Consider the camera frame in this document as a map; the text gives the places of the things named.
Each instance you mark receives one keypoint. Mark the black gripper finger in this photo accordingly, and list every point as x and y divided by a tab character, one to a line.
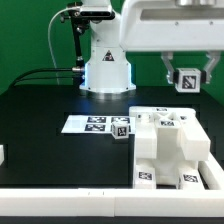
167	57
213	60

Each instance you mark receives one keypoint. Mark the white L-shaped wall fence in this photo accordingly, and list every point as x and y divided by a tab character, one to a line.
120	202

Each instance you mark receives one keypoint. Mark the white marker base plate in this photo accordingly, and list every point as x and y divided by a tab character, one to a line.
95	124

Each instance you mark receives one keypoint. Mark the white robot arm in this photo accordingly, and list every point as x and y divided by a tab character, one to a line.
107	72

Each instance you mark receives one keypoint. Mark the white chair seat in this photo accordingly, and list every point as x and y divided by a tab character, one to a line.
159	143

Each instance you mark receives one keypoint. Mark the white piece at left edge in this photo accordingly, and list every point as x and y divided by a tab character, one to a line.
1	154

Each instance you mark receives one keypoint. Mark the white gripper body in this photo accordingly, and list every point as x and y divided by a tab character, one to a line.
172	25

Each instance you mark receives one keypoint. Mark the white marker cube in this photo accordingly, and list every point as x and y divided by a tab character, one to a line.
120	130
187	80

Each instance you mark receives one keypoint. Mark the white chair back frame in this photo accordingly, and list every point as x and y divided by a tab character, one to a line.
194	141

